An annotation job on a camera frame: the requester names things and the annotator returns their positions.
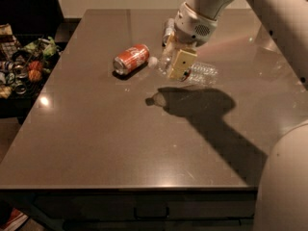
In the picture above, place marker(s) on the red white shoe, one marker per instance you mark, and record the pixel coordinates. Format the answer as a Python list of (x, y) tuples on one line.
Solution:
[(12, 220)]

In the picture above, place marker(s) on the black wire basket of items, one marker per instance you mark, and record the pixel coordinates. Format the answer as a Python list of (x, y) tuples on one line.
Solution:
[(26, 62)]

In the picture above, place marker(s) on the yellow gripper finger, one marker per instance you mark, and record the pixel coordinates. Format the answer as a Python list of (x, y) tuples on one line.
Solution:
[(169, 51), (181, 61)]

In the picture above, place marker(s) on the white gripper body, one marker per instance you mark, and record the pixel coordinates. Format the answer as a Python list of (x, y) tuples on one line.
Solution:
[(192, 29)]

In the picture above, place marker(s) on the silver aluminium can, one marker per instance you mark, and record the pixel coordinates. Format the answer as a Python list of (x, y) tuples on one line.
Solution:
[(168, 30)]

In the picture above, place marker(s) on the dark drawer handle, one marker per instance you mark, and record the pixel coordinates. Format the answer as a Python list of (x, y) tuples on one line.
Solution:
[(151, 213)]

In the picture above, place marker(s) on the red soda can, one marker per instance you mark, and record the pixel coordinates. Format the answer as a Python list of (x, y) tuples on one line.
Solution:
[(130, 59)]

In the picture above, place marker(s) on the clear plastic water bottle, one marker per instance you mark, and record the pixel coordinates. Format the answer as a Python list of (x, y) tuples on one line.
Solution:
[(204, 75)]

